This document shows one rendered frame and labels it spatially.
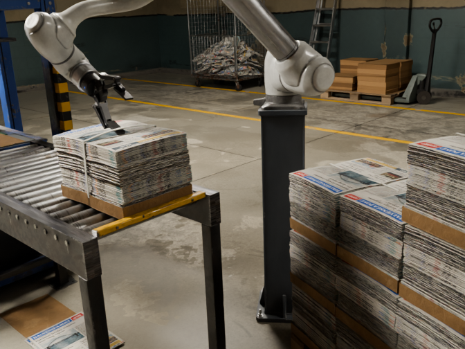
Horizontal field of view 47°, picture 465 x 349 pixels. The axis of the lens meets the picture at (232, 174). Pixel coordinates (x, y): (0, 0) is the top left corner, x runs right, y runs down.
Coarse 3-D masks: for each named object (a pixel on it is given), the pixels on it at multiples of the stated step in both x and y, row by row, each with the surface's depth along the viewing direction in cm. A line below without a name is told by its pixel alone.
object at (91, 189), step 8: (136, 128) 184; (144, 128) 184; (152, 128) 183; (104, 136) 173; (112, 136) 173; (80, 144) 169; (80, 152) 171; (88, 152) 167; (80, 160) 172; (88, 160) 170; (88, 168) 170; (88, 176) 172; (88, 184) 174
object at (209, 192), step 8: (40, 144) 266; (48, 144) 265; (192, 184) 196; (208, 192) 187; (216, 192) 187; (200, 200) 188; (208, 200) 185; (216, 200) 187; (184, 208) 196; (192, 208) 192; (200, 208) 189; (208, 208) 186; (216, 208) 187; (184, 216) 197; (192, 216) 193; (200, 216) 190; (208, 216) 187; (216, 216) 188; (208, 224) 188; (216, 224) 189
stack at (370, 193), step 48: (336, 192) 174; (384, 192) 172; (336, 240) 178; (384, 240) 156; (432, 240) 138; (336, 288) 181; (384, 288) 159; (432, 288) 141; (336, 336) 189; (384, 336) 163; (432, 336) 143
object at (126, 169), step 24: (96, 144) 164; (120, 144) 163; (144, 144) 163; (168, 144) 171; (96, 168) 166; (120, 168) 158; (144, 168) 164; (168, 168) 171; (96, 192) 171; (120, 192) 160; (144, 192) 166; (168, 192) 174
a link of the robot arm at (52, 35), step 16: (96, 0) 177; (112, 0) 180; (128, 0) 184; (144, 0) 188; (32, 16) 166; (48, 16) 167; (64, 16) 171; (80, 16) 174; (32, 32) 165; (48, 32) 166; (64, 32) 170; (48, 48) 170; (64, 48) 174
